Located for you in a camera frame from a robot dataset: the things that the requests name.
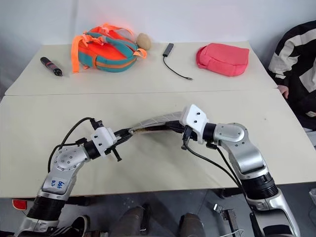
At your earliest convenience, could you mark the metal bracket under table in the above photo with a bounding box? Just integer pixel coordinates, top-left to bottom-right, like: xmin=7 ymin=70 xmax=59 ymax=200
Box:
xmin=213 ymin=202 xmax=244 ymax=237

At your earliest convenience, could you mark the black USB hub with cable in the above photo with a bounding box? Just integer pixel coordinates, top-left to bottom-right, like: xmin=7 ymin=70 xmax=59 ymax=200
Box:
xmin=161 ymin=43 xmax=194 ymax=81

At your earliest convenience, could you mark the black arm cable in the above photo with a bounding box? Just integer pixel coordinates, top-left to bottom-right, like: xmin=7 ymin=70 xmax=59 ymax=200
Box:
xmin=48 ymin=117 xmax=103 ymax=173
xmin=181 ymin=127 xmax=250 ymax=198

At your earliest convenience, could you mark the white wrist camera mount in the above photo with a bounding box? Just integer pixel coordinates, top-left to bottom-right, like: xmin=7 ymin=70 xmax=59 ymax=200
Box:
xmin=90 ymin=126 xmax=118 ymax=156
xmin=181 ymin=104 xmax=210 ymax=144

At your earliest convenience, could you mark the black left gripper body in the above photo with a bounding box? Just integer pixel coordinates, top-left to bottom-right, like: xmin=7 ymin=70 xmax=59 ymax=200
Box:
xmin=108 ymin=132 xmax=123 ymax=163

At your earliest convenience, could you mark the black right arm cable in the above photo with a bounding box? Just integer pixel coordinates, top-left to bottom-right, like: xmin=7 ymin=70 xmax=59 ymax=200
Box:
xmin=181 ymin=127 xmax=250 ymax=198

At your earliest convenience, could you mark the black and white shoe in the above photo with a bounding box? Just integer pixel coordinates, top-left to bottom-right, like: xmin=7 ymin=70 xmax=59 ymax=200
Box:
xmin=53 ymin=215 xmax=91 ymax=237

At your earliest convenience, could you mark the dark rounded shape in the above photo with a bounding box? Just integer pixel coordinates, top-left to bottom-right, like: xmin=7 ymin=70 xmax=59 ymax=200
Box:
xmin=179 ymin=212 xmax=204 ymax=237
xmin=116 ymin=204 xmax=149 ymax=237

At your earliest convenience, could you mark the orange and teal backpack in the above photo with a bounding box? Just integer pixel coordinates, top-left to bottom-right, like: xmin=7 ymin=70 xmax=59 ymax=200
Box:
xmin=71 ymin=23 xmax=148 ymax=75

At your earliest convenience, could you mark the person's bare hand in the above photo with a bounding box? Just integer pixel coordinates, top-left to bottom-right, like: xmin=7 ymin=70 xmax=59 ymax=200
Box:
xmin=277 ymin=84 xmax=290 ymax=99

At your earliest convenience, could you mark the person in black white jacket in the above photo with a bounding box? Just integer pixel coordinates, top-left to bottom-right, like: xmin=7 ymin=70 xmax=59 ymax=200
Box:
xmin=268 ymin=21 xmax=316 ymax=135

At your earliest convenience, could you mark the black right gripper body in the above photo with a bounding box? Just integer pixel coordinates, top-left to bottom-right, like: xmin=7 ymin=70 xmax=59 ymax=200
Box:
xmin=172 ymin=121 xmax=191 ymax=139

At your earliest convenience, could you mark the pink fabric bag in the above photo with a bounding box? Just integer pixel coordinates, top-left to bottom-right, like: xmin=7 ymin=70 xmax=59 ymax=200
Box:
xmin=196 ymin=42 xmax=250 ymax=77

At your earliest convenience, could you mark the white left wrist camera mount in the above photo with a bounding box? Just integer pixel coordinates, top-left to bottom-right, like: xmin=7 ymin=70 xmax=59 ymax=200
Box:
xmin=90 ymin=126 xmax=118 ymax=156

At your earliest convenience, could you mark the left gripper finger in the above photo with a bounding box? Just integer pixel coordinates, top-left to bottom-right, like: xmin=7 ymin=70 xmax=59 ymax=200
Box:
xmin=114 ymin=128 xmax=136 ymax=137
xmin=116 ymin=133 xmax=134 ymax=147

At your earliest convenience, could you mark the beige egg-shaped object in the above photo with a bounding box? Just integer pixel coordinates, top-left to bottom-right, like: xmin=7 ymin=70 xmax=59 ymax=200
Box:
xmin=137 ymin=33 xmax=152 ymax=50

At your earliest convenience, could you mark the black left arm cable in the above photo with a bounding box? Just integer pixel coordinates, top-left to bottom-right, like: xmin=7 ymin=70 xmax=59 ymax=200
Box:
xmin=48 ymin=117 xmax=103 ymax=173

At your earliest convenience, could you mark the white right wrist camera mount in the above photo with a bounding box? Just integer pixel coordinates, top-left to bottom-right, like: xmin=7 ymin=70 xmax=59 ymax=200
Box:
xmin=181 ymin=104 xmax=210 ymax=144

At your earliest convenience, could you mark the grey plaid pouch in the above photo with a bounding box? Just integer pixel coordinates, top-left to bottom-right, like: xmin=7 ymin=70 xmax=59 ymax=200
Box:
xmin=130 ymin=111 xmax=185 ymax=136

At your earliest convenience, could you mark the black and red pen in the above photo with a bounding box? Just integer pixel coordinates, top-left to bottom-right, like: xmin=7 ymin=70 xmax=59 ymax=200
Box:
xmin=40 ymin=57 xmax=64 ymax=76

